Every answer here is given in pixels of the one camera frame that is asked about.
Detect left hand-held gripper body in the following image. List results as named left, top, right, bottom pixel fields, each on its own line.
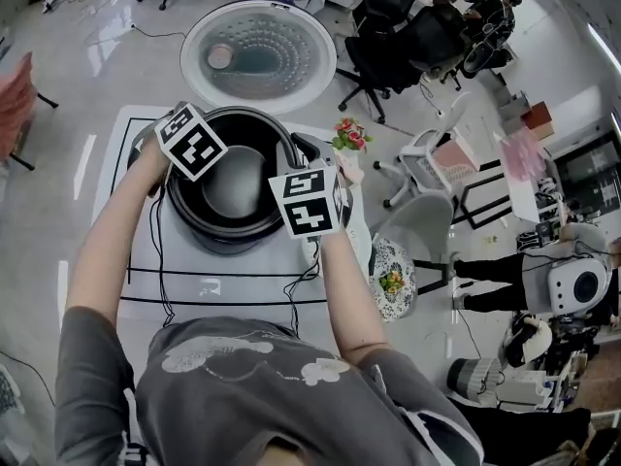
left=153, top=102, right=229, bottom=183

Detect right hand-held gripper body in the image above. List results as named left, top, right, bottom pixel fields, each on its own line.
left=268, top=160, right=351, bottom=240

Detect dark grey pot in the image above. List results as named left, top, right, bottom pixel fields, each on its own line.
left=164, top=106, right=298, bottom=242

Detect person's left forearm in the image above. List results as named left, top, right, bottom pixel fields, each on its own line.
left=65, top=138, right=172, bottom=319

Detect person's right forearm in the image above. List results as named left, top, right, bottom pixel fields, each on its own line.
left=317, top=228, right=394, bottom=366

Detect potted pink flowers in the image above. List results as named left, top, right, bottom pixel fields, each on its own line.
left=332, top=116, right=374, bottom=153

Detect dark blue rice cooker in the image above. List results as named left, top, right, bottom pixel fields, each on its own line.
left=126, top=0, right=338, bottom=257

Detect white table with black lines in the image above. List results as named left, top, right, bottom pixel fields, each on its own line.
left=91, top=104, right=375, bottom=358

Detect grey-green shell chair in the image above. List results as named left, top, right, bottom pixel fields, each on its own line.
left=371, top=194, right=455, bottom=322

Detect floral seat cushion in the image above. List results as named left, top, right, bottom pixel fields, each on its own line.
left=371, top=238, right=418, bottom=323

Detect white chair with pink cushion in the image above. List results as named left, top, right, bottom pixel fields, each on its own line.
left=373, top=92, right=486, bottom=209

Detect black-legged chair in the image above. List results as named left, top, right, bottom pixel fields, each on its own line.
left=0, top=89, right=59, bottom=172

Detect pink cloth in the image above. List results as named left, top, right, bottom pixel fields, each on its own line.
left=0, top=50, right=39, bottom=162

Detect person's grey printed shirt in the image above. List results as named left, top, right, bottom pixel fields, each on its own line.
left=55, top=306, right=486, bottom=466

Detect pink boxes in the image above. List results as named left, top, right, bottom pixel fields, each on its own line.
left=499, top=131, right=547, bottom=183

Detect white table with black legs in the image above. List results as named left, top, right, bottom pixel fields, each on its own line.
left=450, top=128, right=557, bottom=232

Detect grey striped bin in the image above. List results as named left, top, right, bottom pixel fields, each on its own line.
left=445, top=356, right=502, bottom=398

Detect black and white plush bag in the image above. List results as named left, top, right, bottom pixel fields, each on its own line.
left=503, top=314, right=554, bottom=367

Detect white dome backpack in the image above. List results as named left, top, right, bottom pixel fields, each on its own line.
left=546, top=258, right=611, bottom=316

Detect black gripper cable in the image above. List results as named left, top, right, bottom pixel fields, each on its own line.
left=147, top=189, right=177, bottom=328
left=282, top=238, right=322, bottom=337

